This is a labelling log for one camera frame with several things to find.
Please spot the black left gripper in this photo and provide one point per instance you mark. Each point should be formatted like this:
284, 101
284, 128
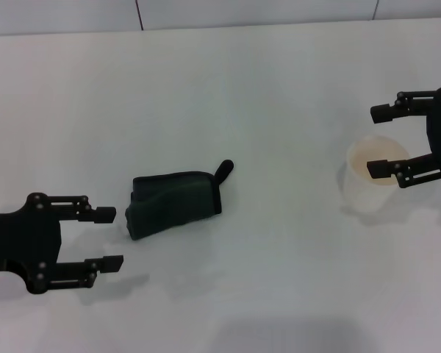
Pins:
22, 242

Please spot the dark blue-green rag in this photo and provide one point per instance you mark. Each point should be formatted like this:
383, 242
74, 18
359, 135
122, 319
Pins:
172, 202

